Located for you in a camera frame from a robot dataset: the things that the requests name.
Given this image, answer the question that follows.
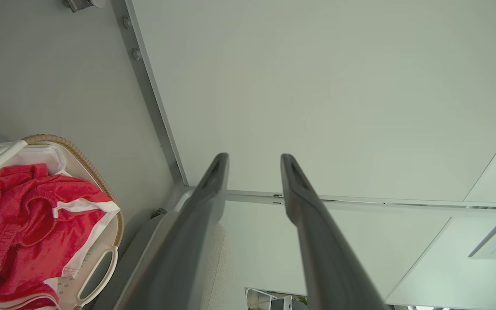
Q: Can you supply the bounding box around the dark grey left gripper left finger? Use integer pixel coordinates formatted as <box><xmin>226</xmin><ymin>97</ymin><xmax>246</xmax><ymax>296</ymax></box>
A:
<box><xmin>117</xmin><ymin>152</ymin><xmax>230</xmax><ymax>310</ymax></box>

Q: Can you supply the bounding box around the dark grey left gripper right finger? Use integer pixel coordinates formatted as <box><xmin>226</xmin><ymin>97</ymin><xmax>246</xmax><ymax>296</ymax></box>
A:
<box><xmin>280</xmin><ymin>154</ymin><xmax>389</xmax><ymax>310</ymax></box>

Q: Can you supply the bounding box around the red and white garment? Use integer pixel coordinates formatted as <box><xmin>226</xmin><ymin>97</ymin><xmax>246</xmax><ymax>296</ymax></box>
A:
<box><xmin>0</xmin><ymin>163</ymin><xmax>121</xmax><ymax>310</ymax></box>

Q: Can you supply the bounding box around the white laundry basket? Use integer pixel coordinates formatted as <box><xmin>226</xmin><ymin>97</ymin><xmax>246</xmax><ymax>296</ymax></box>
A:
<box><xmin>0</xmin><ymin>134</ymin><xmax>125</xmax><ymax>310</ymax></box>

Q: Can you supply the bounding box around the white tube frame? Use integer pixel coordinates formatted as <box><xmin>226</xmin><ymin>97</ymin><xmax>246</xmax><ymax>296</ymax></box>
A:
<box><xmin>245</xmin><ymin>287</ymin><xmax>275</xmax><ymax>310</ymax></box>

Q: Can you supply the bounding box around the grey metal partition rail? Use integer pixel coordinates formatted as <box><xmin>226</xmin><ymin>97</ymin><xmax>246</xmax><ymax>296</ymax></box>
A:
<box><xmin>226</xmin><ymin>189</ymin><xmax>496</xmax><ymax>212</ymax></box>

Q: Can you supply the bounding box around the grey metal partition post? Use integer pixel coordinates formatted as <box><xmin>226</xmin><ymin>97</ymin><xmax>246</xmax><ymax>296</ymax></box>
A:
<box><xmin>110</xmin><ymin>0</ymin><xmax>188</xmax><ymax>188</ymax></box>

